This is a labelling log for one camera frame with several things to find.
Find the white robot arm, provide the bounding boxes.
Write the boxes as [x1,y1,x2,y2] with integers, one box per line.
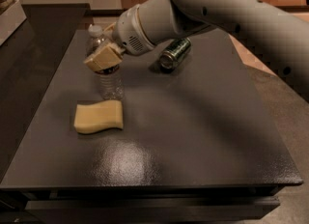
[84,0,309,100]

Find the dark table drawer front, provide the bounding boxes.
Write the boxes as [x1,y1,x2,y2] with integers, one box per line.
[26,197,280,224]

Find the white box at left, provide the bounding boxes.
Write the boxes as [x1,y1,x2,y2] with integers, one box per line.
[0,0,26,46]

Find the clear plastic water bottle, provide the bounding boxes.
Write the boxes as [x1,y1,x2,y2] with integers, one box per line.
[86,25,124,100]

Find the yellow sponge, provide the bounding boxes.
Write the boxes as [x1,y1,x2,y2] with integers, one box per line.
[73,100,124,134]

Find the green soda can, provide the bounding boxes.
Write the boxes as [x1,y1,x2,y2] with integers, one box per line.
[158,38,191,70]

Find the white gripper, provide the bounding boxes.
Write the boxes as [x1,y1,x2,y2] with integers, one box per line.
[84,5,155,71]

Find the dark side counter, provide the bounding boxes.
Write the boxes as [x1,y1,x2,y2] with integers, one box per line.
[0,4,90,180]

